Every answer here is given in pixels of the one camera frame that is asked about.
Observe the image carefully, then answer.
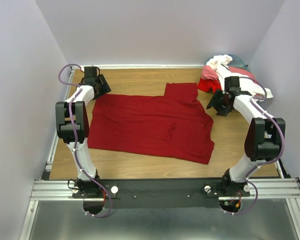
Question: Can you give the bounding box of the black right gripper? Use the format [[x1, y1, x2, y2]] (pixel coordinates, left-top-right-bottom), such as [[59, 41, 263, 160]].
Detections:
[[206, 88, 231, 118]]

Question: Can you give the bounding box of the dark red t shirt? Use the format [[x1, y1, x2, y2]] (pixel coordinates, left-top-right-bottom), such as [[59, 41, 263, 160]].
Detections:
[[87, 83, 215, 165]]

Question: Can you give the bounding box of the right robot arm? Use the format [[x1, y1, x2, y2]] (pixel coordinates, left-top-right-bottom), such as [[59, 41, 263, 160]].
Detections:
[[204, 89, 286, 196]]

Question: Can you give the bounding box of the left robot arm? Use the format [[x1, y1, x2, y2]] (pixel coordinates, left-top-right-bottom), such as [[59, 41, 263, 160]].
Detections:
[[55, 74, 111, 198]]

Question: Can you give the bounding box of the pink t shirt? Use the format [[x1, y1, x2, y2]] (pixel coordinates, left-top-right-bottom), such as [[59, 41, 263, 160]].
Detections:
[[199, 65, 257, 85]]

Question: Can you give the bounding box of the white t shirt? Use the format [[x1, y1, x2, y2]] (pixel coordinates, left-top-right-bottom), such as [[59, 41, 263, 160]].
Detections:
[[214, 65, 273, 99]]

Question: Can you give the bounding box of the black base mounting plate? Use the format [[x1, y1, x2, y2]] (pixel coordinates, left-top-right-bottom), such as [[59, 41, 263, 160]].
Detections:
[[67, 177, 250, 215]]

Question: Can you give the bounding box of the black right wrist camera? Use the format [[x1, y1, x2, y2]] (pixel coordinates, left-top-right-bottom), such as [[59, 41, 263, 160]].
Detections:
[[224, 76, 241, 93]]

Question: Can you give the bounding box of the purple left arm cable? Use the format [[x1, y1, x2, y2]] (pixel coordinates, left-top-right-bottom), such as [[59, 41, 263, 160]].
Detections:
[[58, 64, 113, 219]]

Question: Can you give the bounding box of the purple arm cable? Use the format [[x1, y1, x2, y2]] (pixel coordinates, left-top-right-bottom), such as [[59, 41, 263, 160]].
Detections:
[[58, 64, 113, 219], [222, 76, 287, 216]]

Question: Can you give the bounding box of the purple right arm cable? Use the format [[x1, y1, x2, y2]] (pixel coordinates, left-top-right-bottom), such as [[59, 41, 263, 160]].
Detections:
[[222, 76, 287, 216]]

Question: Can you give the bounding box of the aluminium frame extrusion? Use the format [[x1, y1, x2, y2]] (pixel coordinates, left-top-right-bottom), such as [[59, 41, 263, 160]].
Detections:
[[30, 178, 300, 201]]

